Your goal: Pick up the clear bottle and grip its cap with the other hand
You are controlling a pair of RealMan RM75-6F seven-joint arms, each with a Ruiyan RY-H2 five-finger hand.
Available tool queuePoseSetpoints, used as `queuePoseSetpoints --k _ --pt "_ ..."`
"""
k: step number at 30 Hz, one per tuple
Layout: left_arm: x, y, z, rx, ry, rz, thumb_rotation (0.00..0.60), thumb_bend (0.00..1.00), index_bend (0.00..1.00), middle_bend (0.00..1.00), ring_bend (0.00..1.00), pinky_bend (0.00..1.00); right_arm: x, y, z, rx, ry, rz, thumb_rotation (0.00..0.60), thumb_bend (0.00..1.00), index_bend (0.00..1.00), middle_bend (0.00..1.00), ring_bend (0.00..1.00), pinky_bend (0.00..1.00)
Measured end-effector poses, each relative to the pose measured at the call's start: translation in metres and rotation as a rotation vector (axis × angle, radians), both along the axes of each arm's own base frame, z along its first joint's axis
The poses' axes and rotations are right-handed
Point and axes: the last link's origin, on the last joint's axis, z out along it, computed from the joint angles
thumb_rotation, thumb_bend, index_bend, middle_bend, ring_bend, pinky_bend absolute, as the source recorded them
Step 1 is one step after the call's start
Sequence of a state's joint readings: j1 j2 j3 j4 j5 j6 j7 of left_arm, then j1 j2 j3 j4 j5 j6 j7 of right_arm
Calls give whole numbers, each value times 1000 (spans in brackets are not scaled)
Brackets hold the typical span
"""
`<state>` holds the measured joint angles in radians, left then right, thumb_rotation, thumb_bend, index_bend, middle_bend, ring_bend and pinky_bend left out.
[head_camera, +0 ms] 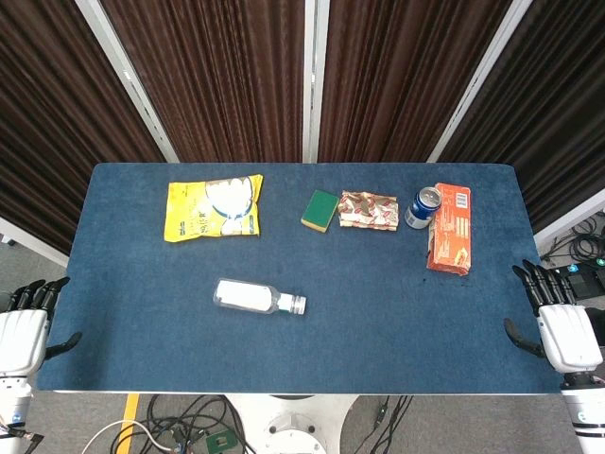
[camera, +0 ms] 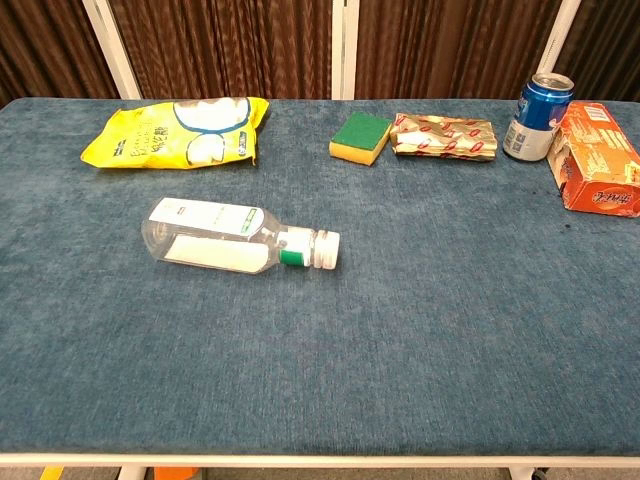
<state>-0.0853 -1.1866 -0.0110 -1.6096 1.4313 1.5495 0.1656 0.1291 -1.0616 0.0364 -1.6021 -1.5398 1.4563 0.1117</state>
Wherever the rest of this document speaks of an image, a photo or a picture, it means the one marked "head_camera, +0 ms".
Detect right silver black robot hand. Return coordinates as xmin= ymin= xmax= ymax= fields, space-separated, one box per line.
xmin=503 ymin=258 xmax=605 ymax=375

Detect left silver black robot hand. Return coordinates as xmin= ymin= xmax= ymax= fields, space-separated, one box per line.
xmin=0 ymin=276 xmax=83 ymax=377

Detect clear plastic bottle white label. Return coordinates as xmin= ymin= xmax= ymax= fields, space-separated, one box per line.
xmin=213 ymin=278 xmax=308 ymax=317

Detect black power box green lights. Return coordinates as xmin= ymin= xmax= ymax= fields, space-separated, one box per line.
xmin=547 ymin=257 xmax=605 ymax=300

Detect yellow floor tape strip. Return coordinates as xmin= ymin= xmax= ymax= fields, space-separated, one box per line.
xmin=115 ymin=394 xmax=142 ymax=444

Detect orange cracker box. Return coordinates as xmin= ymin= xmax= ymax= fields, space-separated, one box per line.
xmin=425 ymin=183 xmax=474 ymax=276

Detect blue soda can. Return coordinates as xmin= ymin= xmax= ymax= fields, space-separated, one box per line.
xmin=405 ymin=185 xmax=443 ymax=231

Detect dark brown partition panel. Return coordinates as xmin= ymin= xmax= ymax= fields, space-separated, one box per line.
xmin=0 ymin=0 xmax=166 ymax=255
xmin=439 ymin=0 xmax=605 ymax=234
xmin=318 ymin=0 xmax=515 ymax=165
xmin=100 ymin=0 xmax=304 ymax=165

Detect green circuit board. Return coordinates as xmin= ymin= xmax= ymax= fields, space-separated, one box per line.
xmin=205 ymin=430 xmax=240 ymax=454

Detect yellow snack bag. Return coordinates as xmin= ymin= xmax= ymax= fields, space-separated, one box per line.
xmin=164 ymin=173 xmax=265 ymax=243

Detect crumpled paper food wrapper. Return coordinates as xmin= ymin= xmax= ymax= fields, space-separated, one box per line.
xmin=337 ymin=189 xmax=401 ymax=234

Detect green yellow sponge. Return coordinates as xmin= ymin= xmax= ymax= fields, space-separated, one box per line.
xmin=300 ymin=189 xmax=340 ymax=235

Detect black cable tangle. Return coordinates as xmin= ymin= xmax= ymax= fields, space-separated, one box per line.
xmin=540 ymin=212 xmax=605 ymax=267

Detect black cable bundle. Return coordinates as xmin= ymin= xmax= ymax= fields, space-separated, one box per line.
xmin=135 ymin=395 xmax=259 ymax=454

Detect black cable with inline plug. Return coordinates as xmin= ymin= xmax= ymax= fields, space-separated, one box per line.
xmin=366 ymin=395 xmax=415 ymax=454

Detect white partition post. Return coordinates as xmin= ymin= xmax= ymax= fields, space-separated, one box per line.
xmin=302 ymin=0 xmax=331 ymax=165
xmin=424 ymin=0 xmax=536 ymax=165
xmin=74 ymin=0 xmax=181 ymax=165

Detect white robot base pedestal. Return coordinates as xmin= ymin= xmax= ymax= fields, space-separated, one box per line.
xmin=226 ymin=394 xmax=366 ymax=454

